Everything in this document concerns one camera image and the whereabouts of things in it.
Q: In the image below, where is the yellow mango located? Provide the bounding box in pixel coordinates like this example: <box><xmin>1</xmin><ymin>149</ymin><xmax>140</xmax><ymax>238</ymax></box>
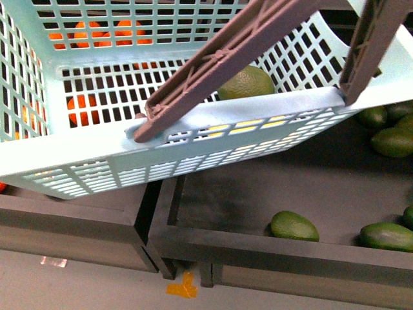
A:
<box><xmin>167</xmin><ymin>116</ymin><xmax>291</xmax><ymax>138</ymax></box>

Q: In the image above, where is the green avocado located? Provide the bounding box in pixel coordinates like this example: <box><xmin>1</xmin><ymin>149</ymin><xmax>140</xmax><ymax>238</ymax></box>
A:
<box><xmin>270</xmin><ymin>211</ymin><xmax>319</xmax><ymax>242</ymax></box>
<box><xmin>359</xmin><ymin>222</ymin><xmax>412</xmax><ymax>253</ymax></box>
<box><xmin>217</xmin><ymin>65</ymin><xmax>275</xmax><ymax>100</ymax></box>

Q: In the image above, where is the light teal plastic basket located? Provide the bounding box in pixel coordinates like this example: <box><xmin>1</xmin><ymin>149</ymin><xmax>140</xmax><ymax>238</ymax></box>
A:
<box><xmin>1</xmin><ymin>1</ymin><xmax>412</xmax><ymax>199</ymax></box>

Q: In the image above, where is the brown basket handle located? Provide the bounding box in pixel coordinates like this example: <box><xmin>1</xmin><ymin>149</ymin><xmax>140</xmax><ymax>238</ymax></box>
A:
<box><xmin>134</xmin><ymin>1</ymin><xmax>412</xmax><ymax>143</ymax></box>

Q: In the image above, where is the black display tray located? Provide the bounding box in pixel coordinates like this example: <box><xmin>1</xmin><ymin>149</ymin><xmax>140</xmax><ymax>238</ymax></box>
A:
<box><xmin>150</xmin><ymin>119</ymin><xmax>412</xmax><ymax>309</ymax></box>

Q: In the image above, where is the orange tape mark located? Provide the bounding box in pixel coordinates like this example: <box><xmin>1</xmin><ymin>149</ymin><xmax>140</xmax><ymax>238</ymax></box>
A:
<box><xmin>166</xmin><ymin>271</ymin><xmax>198</xmax><ymax>298</ymax></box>

